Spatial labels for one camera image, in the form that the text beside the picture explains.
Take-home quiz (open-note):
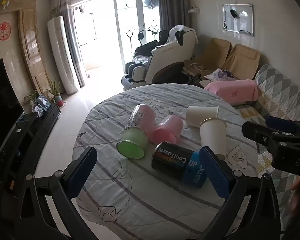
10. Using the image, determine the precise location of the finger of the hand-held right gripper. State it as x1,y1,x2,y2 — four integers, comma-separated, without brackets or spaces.
266,116,300,136
242,121,288,146

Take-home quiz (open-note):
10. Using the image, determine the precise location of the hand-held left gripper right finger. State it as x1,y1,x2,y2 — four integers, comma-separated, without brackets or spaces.
199,146,282,240

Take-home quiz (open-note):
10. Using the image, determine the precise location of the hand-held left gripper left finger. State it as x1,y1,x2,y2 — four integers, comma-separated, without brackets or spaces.
5,146,98,240

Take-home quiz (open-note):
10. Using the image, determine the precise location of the black and blue cylinder cup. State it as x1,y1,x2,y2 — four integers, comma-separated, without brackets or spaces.
151,141,211,189

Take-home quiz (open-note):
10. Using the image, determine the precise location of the white paper cup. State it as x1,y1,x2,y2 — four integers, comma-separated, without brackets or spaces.
185,106,220,128
199,118,227,161

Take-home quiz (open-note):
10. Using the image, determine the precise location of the green plastic cup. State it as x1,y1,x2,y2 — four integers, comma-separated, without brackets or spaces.
116,126,149,160

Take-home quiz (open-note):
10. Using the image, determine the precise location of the pink plastic cup with label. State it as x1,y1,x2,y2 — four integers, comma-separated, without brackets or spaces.
125,104,157,133

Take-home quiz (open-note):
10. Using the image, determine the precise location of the person's right hand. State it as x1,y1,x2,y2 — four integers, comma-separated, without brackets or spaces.
289,176,300,218

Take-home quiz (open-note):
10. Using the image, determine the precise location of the sofa with patterned cover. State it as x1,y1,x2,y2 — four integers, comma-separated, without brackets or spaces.
234,64,300,232

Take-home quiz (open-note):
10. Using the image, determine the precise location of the pink pillow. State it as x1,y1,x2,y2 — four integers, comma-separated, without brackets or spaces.
204,79,259,106

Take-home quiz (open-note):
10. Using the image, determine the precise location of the black television cabinet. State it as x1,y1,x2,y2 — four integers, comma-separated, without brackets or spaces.
0,104,61,207

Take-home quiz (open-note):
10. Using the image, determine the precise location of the grey striped printed blanket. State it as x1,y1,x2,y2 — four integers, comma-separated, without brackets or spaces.
74,83,259,240

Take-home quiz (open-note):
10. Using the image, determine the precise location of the purple floral cushion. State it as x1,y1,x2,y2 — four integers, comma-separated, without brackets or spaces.
204,68,241,81

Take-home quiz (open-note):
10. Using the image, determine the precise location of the beige covered chair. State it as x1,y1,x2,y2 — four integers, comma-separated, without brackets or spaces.
190,38,232,80
224,44,261,80

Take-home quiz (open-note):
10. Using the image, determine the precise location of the glass ball ornament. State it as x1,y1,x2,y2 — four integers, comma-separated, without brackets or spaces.
32,105,44,117

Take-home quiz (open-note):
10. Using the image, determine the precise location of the potted plant in red pot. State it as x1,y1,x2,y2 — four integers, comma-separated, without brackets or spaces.
46,78,64,107

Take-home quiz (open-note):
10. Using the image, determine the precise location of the small potted plant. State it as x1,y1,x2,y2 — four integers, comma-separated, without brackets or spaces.
24,90,40,106

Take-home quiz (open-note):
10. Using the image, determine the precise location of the folding stool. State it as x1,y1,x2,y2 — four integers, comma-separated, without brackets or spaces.
182,60,206,83

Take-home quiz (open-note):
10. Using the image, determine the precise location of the black television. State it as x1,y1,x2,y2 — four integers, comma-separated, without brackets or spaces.
0,58,24,162

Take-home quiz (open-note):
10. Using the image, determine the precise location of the white standing air conditioner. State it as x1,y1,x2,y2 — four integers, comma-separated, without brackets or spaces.
47,16,80,94

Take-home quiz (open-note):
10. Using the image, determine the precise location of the white massage chair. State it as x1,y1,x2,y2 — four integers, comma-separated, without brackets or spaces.
121,25,199,91

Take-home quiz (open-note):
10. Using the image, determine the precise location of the white cloth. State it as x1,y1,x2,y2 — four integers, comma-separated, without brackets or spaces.
168,25,199,46

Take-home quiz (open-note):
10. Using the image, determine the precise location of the grey striped curtain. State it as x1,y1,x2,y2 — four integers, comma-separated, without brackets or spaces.
156,0,190,32

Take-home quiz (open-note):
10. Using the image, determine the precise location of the photo frame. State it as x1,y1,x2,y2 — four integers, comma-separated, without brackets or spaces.
36,95,52,112

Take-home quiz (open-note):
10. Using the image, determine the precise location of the wall whiteboard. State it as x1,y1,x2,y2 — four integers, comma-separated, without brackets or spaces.
222,3,254,37

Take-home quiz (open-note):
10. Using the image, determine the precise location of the wooden wall panel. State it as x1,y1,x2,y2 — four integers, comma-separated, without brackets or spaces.
17,9,51,98

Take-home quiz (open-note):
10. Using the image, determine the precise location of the red round wall decoration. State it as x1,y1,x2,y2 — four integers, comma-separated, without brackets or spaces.
0,22,11,41

